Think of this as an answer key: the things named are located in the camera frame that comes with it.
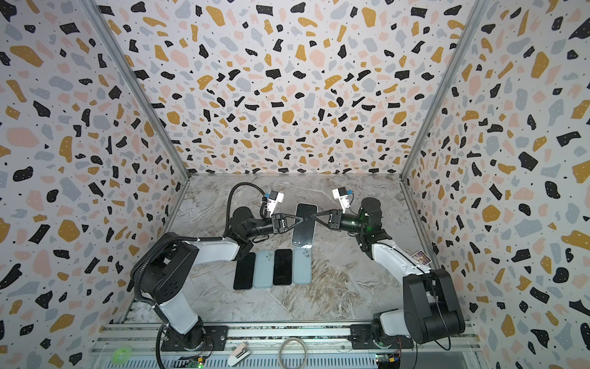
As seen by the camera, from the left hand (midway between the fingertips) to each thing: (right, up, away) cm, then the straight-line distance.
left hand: (302, 222), depth 74 cm
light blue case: (-15, -20, +14) cm, 29 cm away
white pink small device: (-19, -40, -4) cm, 44 cm away
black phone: (0, -5, +2) cm, 5 cm away
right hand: (+3, +2, +1) cm, 3 cm away
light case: (0, -19, +16) cm, 25 cm away
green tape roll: (-55, -40, -3) cm, 68 cm away
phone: (-22, -21, +14) cm, 34 cm away
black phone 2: (-8, -19, +13) cm, 24 cm away
